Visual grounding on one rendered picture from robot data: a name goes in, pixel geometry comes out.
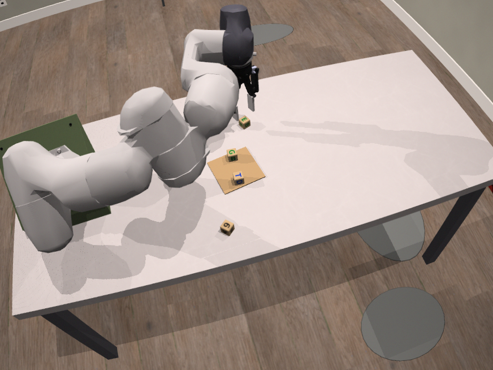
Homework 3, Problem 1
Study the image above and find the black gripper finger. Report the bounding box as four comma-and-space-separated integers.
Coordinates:
232, 78, 243, 121
244, 65, 259, 112

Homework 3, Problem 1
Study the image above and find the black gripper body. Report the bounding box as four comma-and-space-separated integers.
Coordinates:
227, 61, 252, 84

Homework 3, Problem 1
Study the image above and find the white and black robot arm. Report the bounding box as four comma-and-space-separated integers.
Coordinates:
2, 5, 257, 253

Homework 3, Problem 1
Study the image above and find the tan square mat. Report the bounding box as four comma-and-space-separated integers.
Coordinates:
207, 147, 266, 195

